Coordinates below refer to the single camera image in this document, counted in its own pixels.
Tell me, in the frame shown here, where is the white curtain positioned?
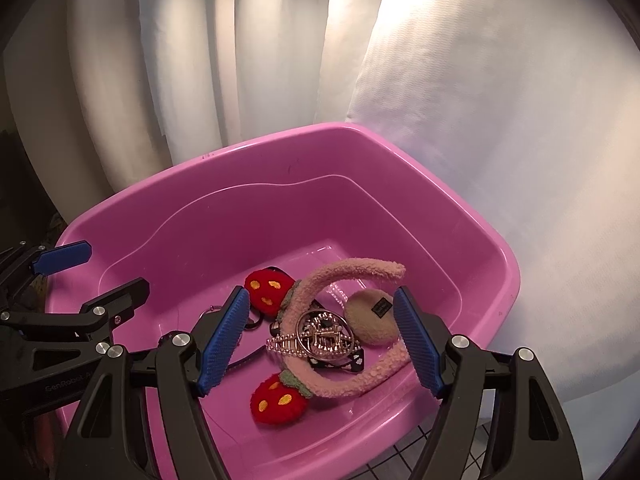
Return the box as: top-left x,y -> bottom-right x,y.
1,0 -> 639,401

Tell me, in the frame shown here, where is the plain silver bangle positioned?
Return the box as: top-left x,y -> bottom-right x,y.
295,309 -> 356,361

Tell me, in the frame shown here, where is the cream fuzzy pouch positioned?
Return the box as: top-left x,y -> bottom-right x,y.
344,289 -> 399,347

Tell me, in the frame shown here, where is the pink strawberry plush headband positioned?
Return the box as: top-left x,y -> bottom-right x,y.
244,258 -> 409,427

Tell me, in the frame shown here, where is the black floral hair bow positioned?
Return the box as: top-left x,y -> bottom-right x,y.
307,344 -> 364,374

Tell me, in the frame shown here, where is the pink plastic tub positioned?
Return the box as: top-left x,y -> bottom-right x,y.
47,124 -> 520,479

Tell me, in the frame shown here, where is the pearl gold hair claw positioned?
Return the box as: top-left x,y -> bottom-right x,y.
266,309 -> 361,365

